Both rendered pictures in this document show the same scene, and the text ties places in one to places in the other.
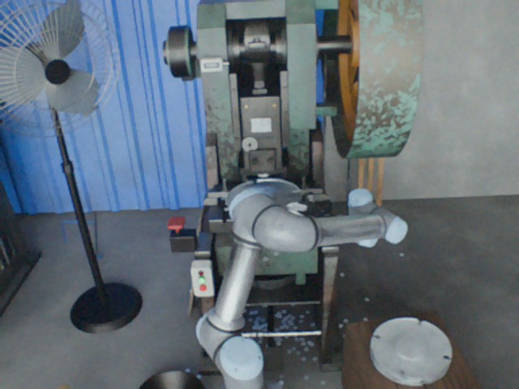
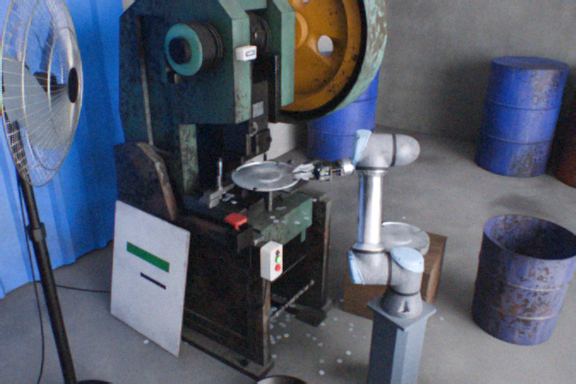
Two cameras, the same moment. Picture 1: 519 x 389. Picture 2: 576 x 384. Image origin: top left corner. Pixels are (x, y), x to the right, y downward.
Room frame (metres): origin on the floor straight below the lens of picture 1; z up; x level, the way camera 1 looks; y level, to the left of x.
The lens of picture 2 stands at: (0.49, 1.61, 1.63)
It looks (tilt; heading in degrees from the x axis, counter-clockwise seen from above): 25 degrees down; 302
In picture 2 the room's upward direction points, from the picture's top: 1 degrees clockwise
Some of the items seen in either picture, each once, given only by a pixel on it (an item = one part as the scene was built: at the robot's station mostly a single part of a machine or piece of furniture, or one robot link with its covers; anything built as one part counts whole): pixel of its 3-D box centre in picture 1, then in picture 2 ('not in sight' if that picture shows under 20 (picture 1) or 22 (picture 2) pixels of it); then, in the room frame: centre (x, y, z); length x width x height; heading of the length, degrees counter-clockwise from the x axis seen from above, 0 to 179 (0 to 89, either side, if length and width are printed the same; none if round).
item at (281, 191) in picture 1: (263, 197); (266, 175); (1.62, -0.01, 0.79); 0.29 x 0.29 x 0.01
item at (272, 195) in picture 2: not in sight; (275, 193); (1.58, -0.01, 0.72); 0.25 x 0.14 x 0.14; 178
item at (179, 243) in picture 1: (186, 251); (240, 248); (1.53, 0.30, 0.62); 0.10 x 0.06 x 0.20; 88
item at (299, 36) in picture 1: (263, 157); (218, 153); (1.89, -0.02, 0.83); 0.79 x 0.43 x 1.34; 178
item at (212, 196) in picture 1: (223, 190); (217, 188); (1.76, 0.15, 0.76); 0.17 x 0.06 x 0.10; 88
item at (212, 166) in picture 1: (210, 233); (182, 251); (1.90, 0.25, 0.45); 0.92 x 0.12 x 0.90; 178
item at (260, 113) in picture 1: (261, 127); (249, 114); (1.71, -0.02, 1.04); 0.17 x 0.15 x 0.30; 178
